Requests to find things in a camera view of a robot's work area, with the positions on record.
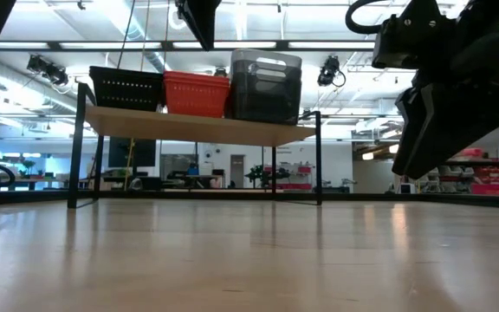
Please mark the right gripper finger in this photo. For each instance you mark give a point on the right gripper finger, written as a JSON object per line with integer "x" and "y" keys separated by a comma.
{"x": 406, "y": 130}
{"x": 457, "y": 121}

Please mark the grey plastic basket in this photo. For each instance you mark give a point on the grey plastic basket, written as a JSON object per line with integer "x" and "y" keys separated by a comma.
{"x": 243, "y": 71}
{"x": 245, "y": 54}
{"x": 267, "y": 106}

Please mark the black plastic basket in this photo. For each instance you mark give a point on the black plastic basket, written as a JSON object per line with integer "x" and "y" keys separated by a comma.
{"x": 126, "y": 95}
{"x": 202, "y": 21}
{"x": 126, "y": 69}

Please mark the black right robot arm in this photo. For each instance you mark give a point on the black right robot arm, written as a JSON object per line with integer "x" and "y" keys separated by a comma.
{"x": 492, "y": 13}

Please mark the small red bin shelf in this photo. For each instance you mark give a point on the small red bin shelf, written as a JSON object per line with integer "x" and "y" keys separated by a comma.
{"x": 297, "y": 186}

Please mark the wooden shelf with black legs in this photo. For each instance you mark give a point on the wooden shelf with black legs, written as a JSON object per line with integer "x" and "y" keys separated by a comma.
{"x": 189, "y": 128}

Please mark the small white device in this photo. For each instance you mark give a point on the small white device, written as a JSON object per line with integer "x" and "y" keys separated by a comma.
{"x": 406, "y": 188}

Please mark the black ceiling spotlight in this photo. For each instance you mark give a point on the black ceiling spotlight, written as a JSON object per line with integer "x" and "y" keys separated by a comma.
{"x": 46, "y": 69}
{"x": 220, "y": 69}
{"x": 329, "y": 69}

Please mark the green potted plant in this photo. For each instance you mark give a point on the green potted plant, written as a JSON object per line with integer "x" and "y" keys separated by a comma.
{"x": 258, "y": 175}

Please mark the grey door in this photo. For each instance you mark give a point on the grey door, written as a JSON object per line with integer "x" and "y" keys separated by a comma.
{"x": 237, "y": 171}

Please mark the dark background desk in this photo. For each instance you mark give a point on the dark background desk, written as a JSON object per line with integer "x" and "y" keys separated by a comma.
{"x": 197, "y": 177}

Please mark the black overhead crossbar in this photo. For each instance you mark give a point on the black overhead crossbar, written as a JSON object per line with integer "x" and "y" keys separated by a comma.
{"x": 102, "y": 44}

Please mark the black metal table frame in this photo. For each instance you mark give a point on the black metal table frame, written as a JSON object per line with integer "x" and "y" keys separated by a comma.
{"x": 449, "y": 200}

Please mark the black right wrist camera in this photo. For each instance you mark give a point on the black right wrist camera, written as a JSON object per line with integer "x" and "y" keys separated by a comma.
{"x": 414, "y": 39}

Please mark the black wall monitor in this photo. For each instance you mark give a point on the black wall monitor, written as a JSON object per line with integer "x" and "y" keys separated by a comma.
{"x": 145, "y": 151}

